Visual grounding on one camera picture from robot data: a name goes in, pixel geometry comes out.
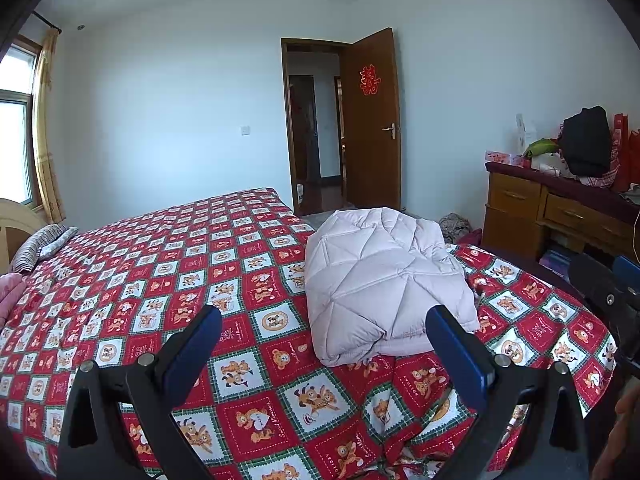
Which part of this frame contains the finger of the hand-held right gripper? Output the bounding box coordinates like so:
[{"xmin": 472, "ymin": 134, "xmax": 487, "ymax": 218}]
[
  {"xmin": 568, "ymin": 254, "xmax": 640, "ymax": 331},
  {"xmin": 614, "ymin": 255, "xmax": 640, "ymax": 288}
]

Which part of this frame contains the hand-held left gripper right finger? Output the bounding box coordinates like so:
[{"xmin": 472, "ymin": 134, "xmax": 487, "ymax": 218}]
[{"xmin": 426, "ymin": 304, "xmax": 591, "ymax": 480}]

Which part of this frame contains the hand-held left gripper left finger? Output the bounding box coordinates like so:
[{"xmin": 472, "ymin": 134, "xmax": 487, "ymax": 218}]
[{"xmin": 57, "ymin": 304, "xmax": 223, "ymax": 480}]

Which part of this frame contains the pale pink quilted down jacket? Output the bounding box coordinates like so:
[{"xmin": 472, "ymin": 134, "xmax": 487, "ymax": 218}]
[{"xmin": 304, "ymin": 206, "xmax": 480, "ymax": 368}]

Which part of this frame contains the patterned clothes pile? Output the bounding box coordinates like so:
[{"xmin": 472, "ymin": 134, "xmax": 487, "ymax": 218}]
[{"xmin": 439, "ymin": 212, "xmax": 473, "ymax": 243}]

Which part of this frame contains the person's right hand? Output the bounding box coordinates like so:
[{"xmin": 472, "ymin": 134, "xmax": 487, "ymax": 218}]
[{"xmin": 590, "ymin": 384, "xmax": 640, "ymax": 480}]

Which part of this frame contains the colourful stack under desk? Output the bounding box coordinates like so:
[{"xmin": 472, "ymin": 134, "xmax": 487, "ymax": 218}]
[{"xmin": 539, "ymin": 247, "xmax": 576, "ymax": 278}]

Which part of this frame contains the wooden desk drawer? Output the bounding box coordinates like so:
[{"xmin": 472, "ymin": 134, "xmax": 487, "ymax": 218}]
[
  {"xmin": 544, "ymin": 194, "xmax": 636, "ymax": 238},
  {"xmin": 487, "ymin": 172, "xmax": 543, "ymax": 211}
]

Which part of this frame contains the red checkered printed bedspread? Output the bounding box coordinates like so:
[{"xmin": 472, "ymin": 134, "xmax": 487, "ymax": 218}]
[{"xmin": 0, "ymin": 187, "xmax": 618, "ymax": 480}]

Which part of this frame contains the red plaid cloth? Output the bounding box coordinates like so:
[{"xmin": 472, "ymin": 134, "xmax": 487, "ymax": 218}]
[{"xmin": 575, "ymin": 167, "xmax": 618, "ymax": 191}]

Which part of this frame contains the wooden desk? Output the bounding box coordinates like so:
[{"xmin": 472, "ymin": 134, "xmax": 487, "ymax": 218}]
[{"xmin": 482, "ymin": 162, "xmax": 640, "ymax": 266}]

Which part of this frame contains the red paper gift bag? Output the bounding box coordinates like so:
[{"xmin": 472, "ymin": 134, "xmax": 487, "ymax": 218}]
[
  {"xmin": 629, "ymin": 130, "xmax": 640, "ymax": 196},
  {"xmin": 612, "ymin": 112, "xmax": 632, "ymax": 191}
]

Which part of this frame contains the white plastic bag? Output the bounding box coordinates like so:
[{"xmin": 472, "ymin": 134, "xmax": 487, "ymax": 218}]
[{"xmin": 531, "ymin": 152, "xmax": 568, "ymax": 177}]

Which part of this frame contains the black bag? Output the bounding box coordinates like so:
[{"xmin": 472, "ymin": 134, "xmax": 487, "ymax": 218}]
[{"xmin": 557, "ymin": 106, "xmax": 613, "ymax": 178}]

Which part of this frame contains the green bag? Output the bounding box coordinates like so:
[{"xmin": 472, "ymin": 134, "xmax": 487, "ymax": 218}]
[{"xmin": 522, "ymin": 139, "xmax": 560, "ymax": 158}]

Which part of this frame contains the pink tissue box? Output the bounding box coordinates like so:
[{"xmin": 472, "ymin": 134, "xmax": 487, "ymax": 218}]
[{"xmin": 484, "ymin": 150, "xmax": 531, "ymax": 167}]

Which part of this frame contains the striped pillow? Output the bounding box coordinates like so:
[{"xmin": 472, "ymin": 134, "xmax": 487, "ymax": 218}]
[{"xmin": 10, "ymin": 223, "xmax": 80, "ymax": 273}]

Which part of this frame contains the pink quilt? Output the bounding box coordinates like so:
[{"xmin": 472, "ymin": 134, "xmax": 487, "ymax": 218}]
[{"xmin": 0, "ymin": 272, "xmax": 28, "ymax": 328}]

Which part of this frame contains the brown wooden door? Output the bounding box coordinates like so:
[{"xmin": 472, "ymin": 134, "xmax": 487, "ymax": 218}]
[{"xmin": 340, "ymin": 27, "xmax": 402, "ymax": 211}]

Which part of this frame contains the wooden bed headboard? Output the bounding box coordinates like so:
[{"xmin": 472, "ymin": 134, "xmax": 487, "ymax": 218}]
[{"xmin": 0, "ymin": 198, "xmax": 46, "ymax": 273}]

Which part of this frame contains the yellow curtain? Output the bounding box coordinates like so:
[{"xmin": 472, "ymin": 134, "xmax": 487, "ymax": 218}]
[{"xmin": 32, "ymin": 27, "xmax": 67, "ymax": 223}]

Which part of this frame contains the window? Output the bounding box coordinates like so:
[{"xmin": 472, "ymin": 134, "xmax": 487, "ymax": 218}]
[{"xmin": 0, "ymin": 35, "xmax": 43, "ymax": 208}]

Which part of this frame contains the red paper door decoration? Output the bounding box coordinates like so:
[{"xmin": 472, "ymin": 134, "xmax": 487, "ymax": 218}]
[{"xmin": 358, "ymin": 63, "xmax": 379, "ymax": 96}]

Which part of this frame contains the dark curtain rod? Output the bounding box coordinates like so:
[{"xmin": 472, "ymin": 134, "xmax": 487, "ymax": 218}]
[{"xmin": 32, "ymin": 10, "xmax": 62, "ymax": 35}]

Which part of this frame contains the brown door frame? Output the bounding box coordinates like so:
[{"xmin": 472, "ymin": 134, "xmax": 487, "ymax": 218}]
[{"xmin": 281, "ymin": 37, "xmax": 351, "ymax": 218}]

